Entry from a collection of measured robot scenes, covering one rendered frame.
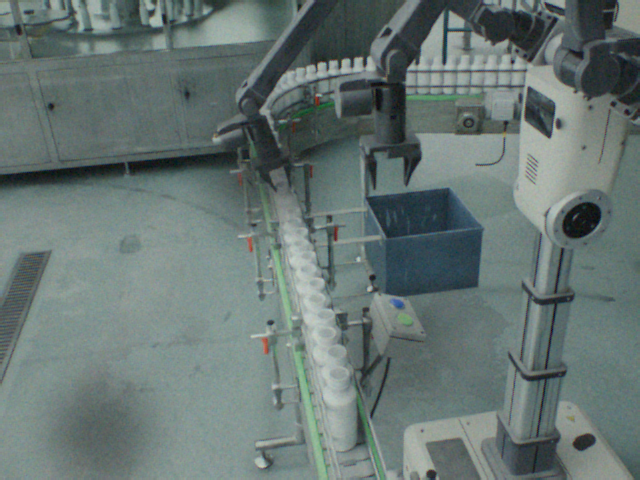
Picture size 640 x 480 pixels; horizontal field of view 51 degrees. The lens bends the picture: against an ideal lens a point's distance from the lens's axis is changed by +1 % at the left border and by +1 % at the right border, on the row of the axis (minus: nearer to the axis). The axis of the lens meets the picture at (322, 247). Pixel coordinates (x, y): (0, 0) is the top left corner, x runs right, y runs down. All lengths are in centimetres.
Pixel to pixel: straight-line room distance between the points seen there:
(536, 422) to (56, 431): 187
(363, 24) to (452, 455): 517
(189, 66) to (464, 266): 307
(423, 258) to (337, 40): 490
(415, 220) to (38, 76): 320
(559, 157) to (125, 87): 369
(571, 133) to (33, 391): 248
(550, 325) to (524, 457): 47
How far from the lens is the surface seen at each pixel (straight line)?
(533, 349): 192
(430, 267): 210
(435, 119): 319
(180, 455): 272
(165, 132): 492
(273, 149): 169
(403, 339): 137
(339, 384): 117
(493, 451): 227
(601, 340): 331
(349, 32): 682
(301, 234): 160
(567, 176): 159
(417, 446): 232
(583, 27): 132
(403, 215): 234
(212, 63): 478
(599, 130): 157
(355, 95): 119
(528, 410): 205
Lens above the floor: 193
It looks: 30 degrees down
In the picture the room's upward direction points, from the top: 3 degrees counter-clockwise
